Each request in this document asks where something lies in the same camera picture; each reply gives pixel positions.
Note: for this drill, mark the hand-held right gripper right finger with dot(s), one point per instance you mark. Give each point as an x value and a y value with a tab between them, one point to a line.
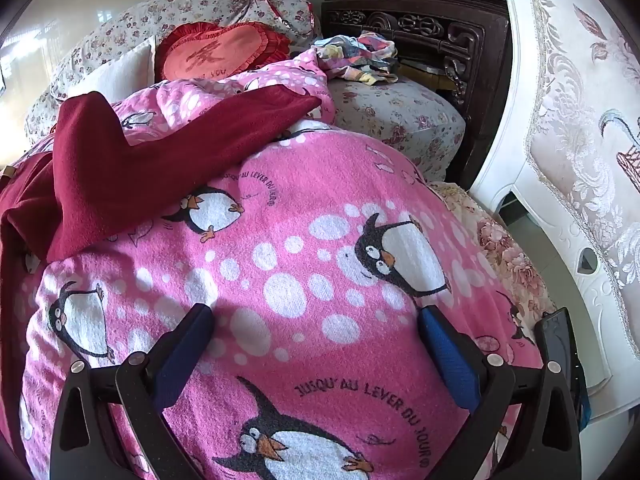
450	360

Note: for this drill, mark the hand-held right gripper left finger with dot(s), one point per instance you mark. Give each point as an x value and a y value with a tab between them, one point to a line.
185	355

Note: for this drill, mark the dark red garment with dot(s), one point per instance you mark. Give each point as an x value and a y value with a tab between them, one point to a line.
100	170

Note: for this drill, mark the pile of colourful clothes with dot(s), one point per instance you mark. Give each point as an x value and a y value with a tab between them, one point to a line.
357	57

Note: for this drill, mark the beige floral quilt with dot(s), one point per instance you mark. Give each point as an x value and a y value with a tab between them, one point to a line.
505	250

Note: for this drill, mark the pink penguin print blanket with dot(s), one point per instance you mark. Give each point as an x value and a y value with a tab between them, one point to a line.
310	220

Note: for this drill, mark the floral bed sheet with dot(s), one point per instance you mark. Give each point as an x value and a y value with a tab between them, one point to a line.
400	120

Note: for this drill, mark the white embroidered armchair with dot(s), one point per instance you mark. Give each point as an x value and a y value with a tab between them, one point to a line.
565	125

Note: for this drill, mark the dark carved wooden cabinet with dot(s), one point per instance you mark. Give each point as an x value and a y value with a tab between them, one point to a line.
480	85

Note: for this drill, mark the small floral pillow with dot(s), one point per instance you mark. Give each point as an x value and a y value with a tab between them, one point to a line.
50	105

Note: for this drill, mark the white pillow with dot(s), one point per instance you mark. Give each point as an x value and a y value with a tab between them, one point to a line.
120	75

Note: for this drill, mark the red heart-shaped pillow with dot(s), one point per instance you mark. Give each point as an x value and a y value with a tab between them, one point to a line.
215	55

